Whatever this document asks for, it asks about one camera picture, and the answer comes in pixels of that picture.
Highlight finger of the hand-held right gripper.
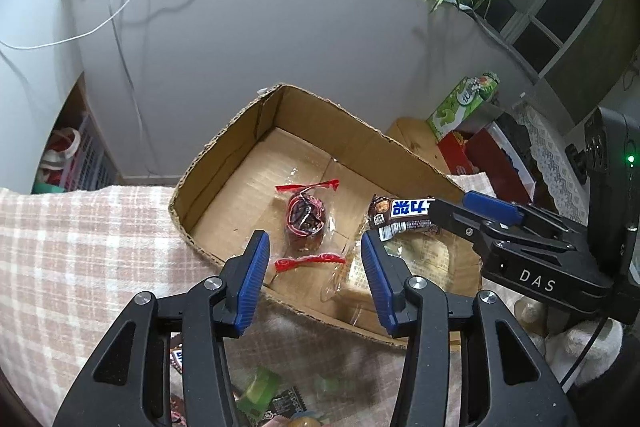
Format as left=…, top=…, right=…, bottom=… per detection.
left=462, top=190, right=587, bottom=241
left=426, top=198, right=572, bottom=259

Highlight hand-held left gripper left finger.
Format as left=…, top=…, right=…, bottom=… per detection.
left=52, top=229, right=271, bottom=427

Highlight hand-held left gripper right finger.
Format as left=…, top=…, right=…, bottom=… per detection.
left=361, top=231, right=581, bottom=427

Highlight clear bread packet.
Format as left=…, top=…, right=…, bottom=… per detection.
left=320, top=234, right=482, bottom=324

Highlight large brown chocolate bar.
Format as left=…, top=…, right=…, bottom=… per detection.
left=368, top=194, right=444, bottom=242

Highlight dark snack packet red seals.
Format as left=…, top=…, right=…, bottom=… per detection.
left=274, top=179, right=347, bottom=273

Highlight cardboard box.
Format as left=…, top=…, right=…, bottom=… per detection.
left=168, top=83, right=484, bottom=349

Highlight small brown chocolate bar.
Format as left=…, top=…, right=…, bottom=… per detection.
left=169, top=341, right=187, bottom=377

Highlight green lollipop packet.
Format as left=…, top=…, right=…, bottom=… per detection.
left=236, top=366, right=281, bottom=416

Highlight dark serrated snack packet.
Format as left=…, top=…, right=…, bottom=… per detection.
left=271, top=386, right=307, bottom=421

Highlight pink snack packet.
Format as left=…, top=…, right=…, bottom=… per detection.
left=169, top=393, right=189, bottom=427

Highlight person's right hand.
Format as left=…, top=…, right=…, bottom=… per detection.
left=514, top=297, right=624, bottom=389

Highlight red box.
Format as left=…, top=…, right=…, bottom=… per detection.
left=437, top=127, right=534, bottom=208

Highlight white lace cloth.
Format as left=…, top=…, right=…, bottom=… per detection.
left=515, top=102, right=591, bottom=228

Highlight green printed carton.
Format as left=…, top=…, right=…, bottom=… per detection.
left=426, top=72, right=501, bottom=143

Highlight pink plaid cloth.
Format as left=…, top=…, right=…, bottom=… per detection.
left=0, top=172, right=501, bottom=427

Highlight white plastic basket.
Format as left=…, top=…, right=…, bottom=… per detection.
left=64, top=111, right=119, bottom=194

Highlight red and white bag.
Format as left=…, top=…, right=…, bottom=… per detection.
left=31, top=128, right=84, bottom=196

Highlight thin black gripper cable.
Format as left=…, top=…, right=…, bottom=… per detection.
left=559, top=316, right=613, bottom=394

